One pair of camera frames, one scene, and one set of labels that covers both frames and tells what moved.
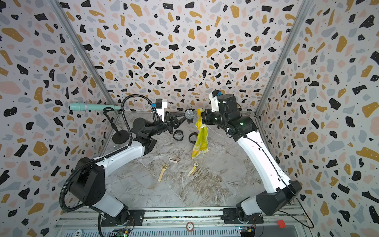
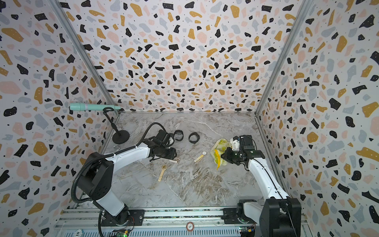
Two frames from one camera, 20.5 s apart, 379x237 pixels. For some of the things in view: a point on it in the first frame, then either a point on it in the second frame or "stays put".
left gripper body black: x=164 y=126 → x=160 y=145
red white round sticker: x=190 y=226 stays put
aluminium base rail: x=207 y=221 stays put
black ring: x=195 y=134 stays put
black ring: x=178 y=135 stays put
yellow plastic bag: x=201 y=143 → x=218 y=149
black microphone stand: x=121 y=137 stays put
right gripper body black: x=214 y=118 → x=235 y=156
